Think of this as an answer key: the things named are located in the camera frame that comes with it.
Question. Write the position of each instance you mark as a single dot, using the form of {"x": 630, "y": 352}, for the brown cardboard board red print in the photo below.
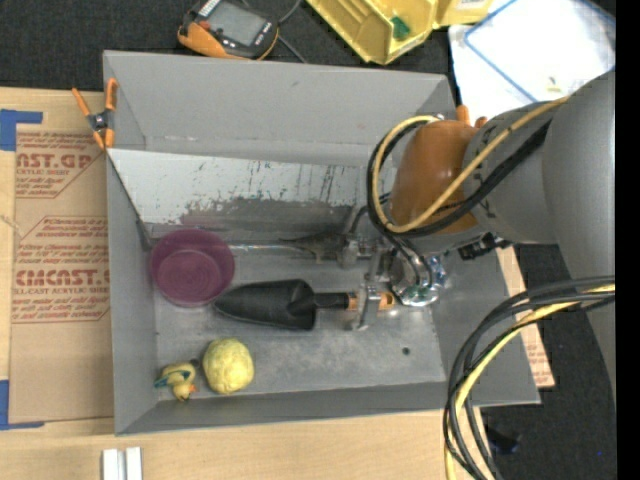
{"x": 60, "y": 248}

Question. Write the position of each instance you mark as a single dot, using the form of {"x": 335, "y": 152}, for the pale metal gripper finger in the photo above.
{"x": 356, "y": 254}
{"x": 369, "y": 304}

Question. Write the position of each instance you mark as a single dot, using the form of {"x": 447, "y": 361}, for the yellow rubber duck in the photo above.
{"x": 179, "y": 379}

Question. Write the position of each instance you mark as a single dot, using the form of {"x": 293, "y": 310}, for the black cylinder on white bracket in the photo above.
{"x": 477, "y": 251}

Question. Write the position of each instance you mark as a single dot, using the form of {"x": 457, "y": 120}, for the yellow lumpy ball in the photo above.
{"x": 229, "y": 367}

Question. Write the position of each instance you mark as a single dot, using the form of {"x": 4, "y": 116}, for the grey metal bin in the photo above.
{"x": 280, "y": 108}

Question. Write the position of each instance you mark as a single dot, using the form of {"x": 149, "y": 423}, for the purple plastic cup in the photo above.
{"x": 192, "y": 268}

